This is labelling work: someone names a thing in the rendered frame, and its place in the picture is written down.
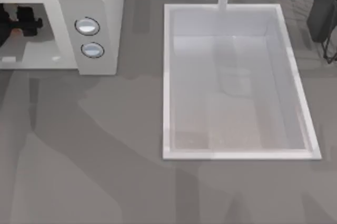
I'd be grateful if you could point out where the black rack with thin legs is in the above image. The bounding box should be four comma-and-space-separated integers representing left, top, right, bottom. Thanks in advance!
306, 0, 337, 65

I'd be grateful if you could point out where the white sink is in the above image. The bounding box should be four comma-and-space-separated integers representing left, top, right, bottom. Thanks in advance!
162, 4, 322, 161

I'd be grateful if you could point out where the round silver microwave knob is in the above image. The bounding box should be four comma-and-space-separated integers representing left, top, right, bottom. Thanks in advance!
80, 42, 105, 58
74, 17, 101, 36

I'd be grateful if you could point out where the pale microwave oven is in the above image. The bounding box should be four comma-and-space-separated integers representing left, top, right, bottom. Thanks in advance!
0, 0, 124, 76

